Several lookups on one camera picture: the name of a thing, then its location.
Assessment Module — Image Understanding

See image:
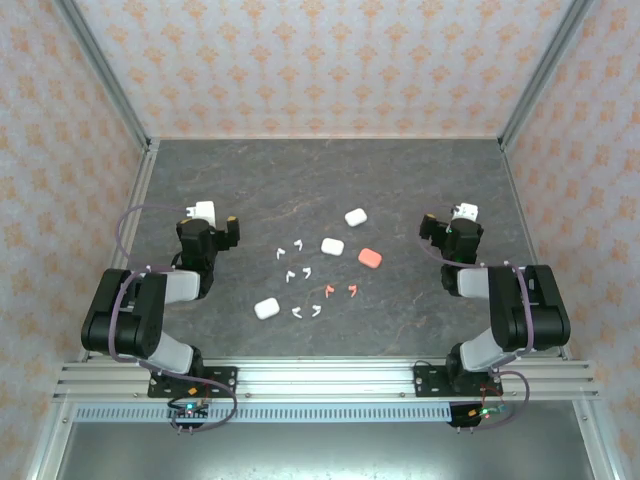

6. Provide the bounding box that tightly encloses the slotted grey cable duct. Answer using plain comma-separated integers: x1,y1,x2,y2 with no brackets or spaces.
72,404,454,425

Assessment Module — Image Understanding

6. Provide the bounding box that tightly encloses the short aluminium frame rail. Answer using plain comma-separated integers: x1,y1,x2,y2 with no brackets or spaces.
22,399,76,480
572,399,624,480

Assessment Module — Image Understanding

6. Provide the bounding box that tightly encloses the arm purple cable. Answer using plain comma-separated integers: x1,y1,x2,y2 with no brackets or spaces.
108,204,239,434
418,203,533,431

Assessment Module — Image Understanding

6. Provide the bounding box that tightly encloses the grey metal sheet panel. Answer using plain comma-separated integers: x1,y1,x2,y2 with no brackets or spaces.
54,419,599,480

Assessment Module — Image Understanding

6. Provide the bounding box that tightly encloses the aluminium frame post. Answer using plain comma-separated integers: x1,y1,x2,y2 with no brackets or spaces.
498,0,597,154
52,0,154,154

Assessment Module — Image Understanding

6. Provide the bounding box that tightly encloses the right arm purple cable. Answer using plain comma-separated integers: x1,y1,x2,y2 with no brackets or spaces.
418,203,533,431

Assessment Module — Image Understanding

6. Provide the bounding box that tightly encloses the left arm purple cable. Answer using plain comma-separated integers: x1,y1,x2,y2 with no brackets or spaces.
108,204,239,434

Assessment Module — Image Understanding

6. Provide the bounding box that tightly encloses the small electronics board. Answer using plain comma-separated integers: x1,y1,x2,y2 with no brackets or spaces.
167,401,210,420
467,403,509,420

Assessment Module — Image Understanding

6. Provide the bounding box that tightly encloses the aluminium table side rail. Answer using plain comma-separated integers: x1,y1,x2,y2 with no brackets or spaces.
74,138,161,364
499,138,575,362

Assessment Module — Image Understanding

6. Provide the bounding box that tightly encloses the long aluminium mounting rail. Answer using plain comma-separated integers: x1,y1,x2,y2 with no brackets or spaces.
52,355,604,402

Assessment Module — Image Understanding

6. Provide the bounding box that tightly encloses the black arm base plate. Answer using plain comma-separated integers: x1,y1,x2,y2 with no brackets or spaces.
147,366,239,399
413,363,501,400

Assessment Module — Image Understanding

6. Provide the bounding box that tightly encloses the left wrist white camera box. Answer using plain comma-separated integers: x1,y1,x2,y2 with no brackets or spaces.
185,200,218,227

